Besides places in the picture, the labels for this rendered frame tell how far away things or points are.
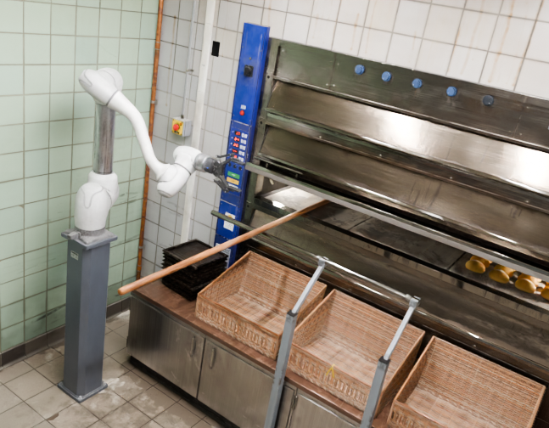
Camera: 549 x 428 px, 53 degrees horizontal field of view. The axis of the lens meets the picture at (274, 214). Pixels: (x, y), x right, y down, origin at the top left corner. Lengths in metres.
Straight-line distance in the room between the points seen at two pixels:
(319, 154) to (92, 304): 1.47
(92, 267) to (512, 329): 2.12
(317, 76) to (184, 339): 1.63
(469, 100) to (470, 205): 0.49
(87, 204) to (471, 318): 1.99
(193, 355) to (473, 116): 1.94
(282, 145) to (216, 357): 1.23
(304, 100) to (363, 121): 0.37
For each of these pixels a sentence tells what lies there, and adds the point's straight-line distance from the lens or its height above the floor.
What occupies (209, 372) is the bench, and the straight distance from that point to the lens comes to 3.25.
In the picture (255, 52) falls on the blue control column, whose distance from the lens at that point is 3.20.
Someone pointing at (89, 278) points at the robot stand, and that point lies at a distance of 3.09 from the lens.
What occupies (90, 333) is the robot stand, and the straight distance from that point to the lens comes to 3.29.
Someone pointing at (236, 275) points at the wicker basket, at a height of 0.72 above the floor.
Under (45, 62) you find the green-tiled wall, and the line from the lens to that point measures 3.25.
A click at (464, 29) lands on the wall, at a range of 2.74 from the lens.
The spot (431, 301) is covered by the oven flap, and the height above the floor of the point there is 1.01.
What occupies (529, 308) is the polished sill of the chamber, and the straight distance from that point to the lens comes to 2.87.
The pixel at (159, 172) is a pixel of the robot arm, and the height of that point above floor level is 1.43.
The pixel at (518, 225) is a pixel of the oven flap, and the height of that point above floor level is 1.54.
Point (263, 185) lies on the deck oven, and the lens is 3.39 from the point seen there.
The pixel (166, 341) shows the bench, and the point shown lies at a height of 0.36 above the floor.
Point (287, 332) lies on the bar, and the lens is 2.71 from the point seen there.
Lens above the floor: 2.33
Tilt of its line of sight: 21 degrees down
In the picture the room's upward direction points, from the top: 10 degrees clockwise
